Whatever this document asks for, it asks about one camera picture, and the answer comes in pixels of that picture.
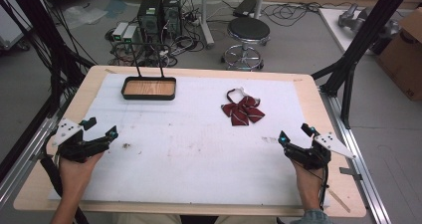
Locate black flat device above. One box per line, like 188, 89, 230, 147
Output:
232, 0, 259, 19

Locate grey metal desk leg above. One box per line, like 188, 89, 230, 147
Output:
198, 0, 217, 50

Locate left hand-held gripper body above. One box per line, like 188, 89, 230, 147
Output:
51, 117, 111, 164

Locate grey machine part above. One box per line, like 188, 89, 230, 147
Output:
337, 2, 401, 40

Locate person's right hand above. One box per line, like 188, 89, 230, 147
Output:
291, 159, 325, 212

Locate aluminium rail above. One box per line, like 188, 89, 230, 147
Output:
0, 114, 59, 207
318, 86, 393, 224

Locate white table mat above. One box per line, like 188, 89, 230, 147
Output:
48, 73, 331, 208

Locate clear plastic sheet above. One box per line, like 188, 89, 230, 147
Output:
62, 4, 109, 30

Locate person's left hand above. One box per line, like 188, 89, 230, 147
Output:
59, 151, 106, 202

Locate thin wooden strip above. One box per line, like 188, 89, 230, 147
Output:
325, 187, 352, 214

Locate white platform board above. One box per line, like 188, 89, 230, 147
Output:
317, 7, 404, 57

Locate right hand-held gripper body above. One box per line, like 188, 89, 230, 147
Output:
284, 131, 358, 171

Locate red striped bow tie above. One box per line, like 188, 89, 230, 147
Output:
220, 87, 267, 127

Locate right hand-held gripper cable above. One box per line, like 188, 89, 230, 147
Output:
316, 163, 330, 212

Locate small white device box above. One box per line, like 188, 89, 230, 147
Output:
121, 24, 139, 44
111, 21, 130, 43

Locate black metal frame strut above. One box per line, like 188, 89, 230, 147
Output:
311, 0, 416, 130
0, 0, 98, 182

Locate hand-held gripper cable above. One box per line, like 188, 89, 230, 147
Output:
39, 154, 90, 224
316, 163, 330, 212

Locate black computer tower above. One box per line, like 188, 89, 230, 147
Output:
136, 0, 164, 45
161, 0, 184, 39

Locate black round stool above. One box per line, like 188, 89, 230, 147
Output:
220, 16, 272, 72

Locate grey metal bracket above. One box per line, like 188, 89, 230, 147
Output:
338, 166, 363, 182

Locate black cables on floor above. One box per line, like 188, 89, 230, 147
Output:
260, 0, 357, 29

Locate left hand-held gripper cable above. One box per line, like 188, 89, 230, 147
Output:
39, 154, 90, 224

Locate brown cardboard box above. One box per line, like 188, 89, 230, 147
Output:
375, 7, 422, 103

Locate black tray with wooden bottom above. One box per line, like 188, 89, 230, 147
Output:
120, 42, 177, 102

